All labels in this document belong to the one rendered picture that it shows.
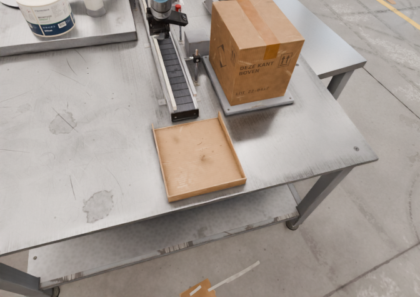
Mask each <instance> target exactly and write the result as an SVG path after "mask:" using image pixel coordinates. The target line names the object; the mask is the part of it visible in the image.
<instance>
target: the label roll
mask: <svg viewBox="0 0 420 297"><path fill-rule="evenodd" d="M16 2H17V4H18V6H19V8H20V10H21V12H22V14H23V16H24V18H25V20H26V22H27V23H28V25H29V27H30V29H31V31H32V32H33V33H34V34H36V35H38V36H42V37H54V36H60V35H62V34H65V33H67V32H69V31H70V30H71V29H72V28H73V27H74V26H75V24H76V20H75V18H74V15H73V12H72V10H71V7H70V4H69V1H68V0H16Z"/></svg>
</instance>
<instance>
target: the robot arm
mask: <svg viewBox="0 0 420 297"><path fill-rule="evenodd" d="M172 1H173V0H150V8H146V20H147V21H148V25H149V34H150V36H154V39H168V38H169V32H170V25H169V24H175V25H178V26H184V27H185V26H186V25H187V24H189V23H188V18H187V15H186V14H185V13H180V12H177V11H173V10H171V8H172ZM226 1H227V0H226ZM151 33H153V34H151ZM155 35H156V36H155Z"/></svg>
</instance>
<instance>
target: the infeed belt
mask: <svg viewBox="0 0 420 297"><path fill-rule="evenodd" d="M145 2H146V5H147V8H148V7H149V6H148V0H145ZM157 43H158V46H159V50H160V52H161V56H162V60H163V63H164V67H165V69H166V73H167V77H168V80H169V83H170V86H171V90H172V94H173V96H174V100H175V103H176V109H177V110H173V111H174V114H175V113H181V112H186V111H192V110H196V108H195V106H194V103H193V99H192V97H191V93H190V92H189V88H188V85H187V82H186V79H185V77H184V74H183V71H182V68H181V65H180V62H179V59H178V56H177V54H176V50H175V48H174V44H173V42H172V39H171V36H170V34H169V38H168V39H165V40H162V41H159V40H157Z"/></svg>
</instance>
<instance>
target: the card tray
mask: <svg viewBox="0 0 420 297"><path fill-rule="evenodd" d="M152 129H153V133H154V138H155V142H156V147H157V153H158V156H159V161H160V165H161V170H162V176H163V179H164V184H165V188H166V193H167V199H168V202H169V203H170V202H173V201H177V200H180V199H185V198H190V197H193V196H198V195H201V194H206V193H210V192H213V191H218V190H221V189H226V188H230V187H234V186H239V185H242V184H245V183H246V180H247V177H246V174H245V172H244V170H243V167H242V165H241V162H240V160H239V158H238V155H237V152H236V150H235V148H234V145H233V142H232V141H231V138H230V135H229V133H228V131H227V128H226V125H225V124H224V121H223V118H222V116H221V113H220V111H219V112H218V117H217V118H211V119H205V120H200V121H195V122H191V123H184V124H178V125H174V126H168V127H164V128H158V129H154V126H153V123H152Z"/></svg>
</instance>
